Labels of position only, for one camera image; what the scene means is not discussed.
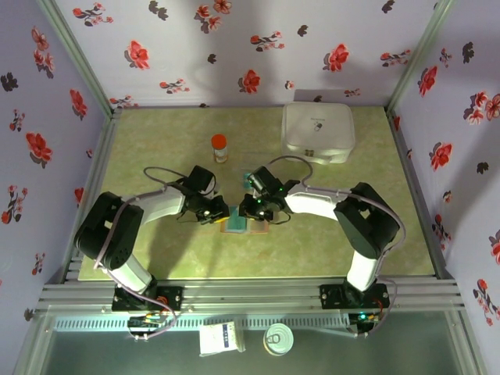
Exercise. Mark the small circuit board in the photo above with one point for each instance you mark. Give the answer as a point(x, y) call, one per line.
point(144, 322)
point(363, 318)

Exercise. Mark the orange pill bottle red cap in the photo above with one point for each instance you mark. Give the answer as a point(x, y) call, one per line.
point(219, 141)

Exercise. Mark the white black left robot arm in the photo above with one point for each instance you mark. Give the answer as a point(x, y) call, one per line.
point(160, 205)

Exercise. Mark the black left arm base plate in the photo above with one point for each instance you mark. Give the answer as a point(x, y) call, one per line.
point(172, 298)

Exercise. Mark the white cardboard box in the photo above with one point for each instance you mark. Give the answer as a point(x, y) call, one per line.
point(218, 340)

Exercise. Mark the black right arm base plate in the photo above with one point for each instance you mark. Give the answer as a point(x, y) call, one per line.
point(332, 297)

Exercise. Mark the aluminium corner post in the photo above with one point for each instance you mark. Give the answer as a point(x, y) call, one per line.
point(416, 58)
point(81, 58)

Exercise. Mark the brown rectangular tray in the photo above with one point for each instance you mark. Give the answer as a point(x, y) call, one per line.
point(259, 229)

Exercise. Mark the silver tin can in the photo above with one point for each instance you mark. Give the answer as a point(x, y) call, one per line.
point(278, 340)

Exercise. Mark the aluminium frame rail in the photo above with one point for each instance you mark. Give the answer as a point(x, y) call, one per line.
point(250, 293)
point(404, 156)
point(103, 156)

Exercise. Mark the white square lidded container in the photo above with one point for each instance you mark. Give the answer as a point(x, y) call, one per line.
point(318, 133)

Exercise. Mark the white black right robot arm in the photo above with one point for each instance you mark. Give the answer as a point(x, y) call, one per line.
point(312, 203)

